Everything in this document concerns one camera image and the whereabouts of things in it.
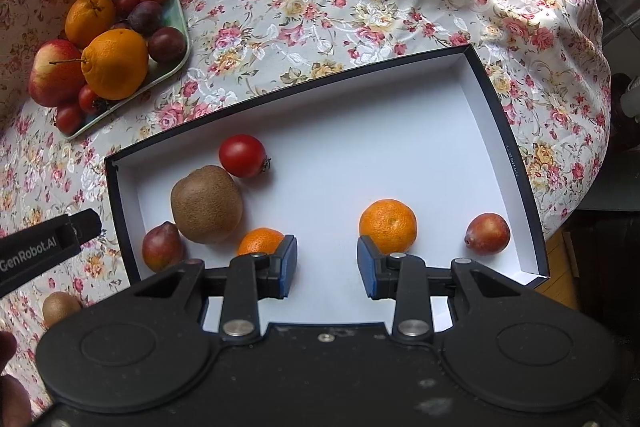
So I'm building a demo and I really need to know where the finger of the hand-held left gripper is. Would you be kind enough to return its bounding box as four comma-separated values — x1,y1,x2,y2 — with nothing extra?
66,208,104,249

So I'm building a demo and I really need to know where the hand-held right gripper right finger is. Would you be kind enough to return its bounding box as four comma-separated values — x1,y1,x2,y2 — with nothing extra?
356,236,533,342

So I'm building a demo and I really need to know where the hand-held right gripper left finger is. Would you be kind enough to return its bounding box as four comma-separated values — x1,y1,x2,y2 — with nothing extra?
134,234,299,342

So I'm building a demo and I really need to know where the brown kiwi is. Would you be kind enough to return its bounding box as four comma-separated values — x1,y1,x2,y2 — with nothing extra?
42,291,83,330
170,165,244,245

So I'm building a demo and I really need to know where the dark box with white inside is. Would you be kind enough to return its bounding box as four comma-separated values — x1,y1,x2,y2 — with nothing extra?
104,45,551,333

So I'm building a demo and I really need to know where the person's left hand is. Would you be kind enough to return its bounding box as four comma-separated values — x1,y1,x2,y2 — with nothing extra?
0,331,34,427

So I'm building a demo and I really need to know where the red apple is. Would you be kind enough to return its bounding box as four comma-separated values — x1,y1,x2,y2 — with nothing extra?
27,39,88,108

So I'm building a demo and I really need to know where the large orange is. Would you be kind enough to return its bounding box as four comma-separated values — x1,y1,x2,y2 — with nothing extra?
64,0,117,50
81,28,150,102

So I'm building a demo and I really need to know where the pale green tray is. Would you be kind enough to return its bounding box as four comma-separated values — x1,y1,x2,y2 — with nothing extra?
64,0,192,142

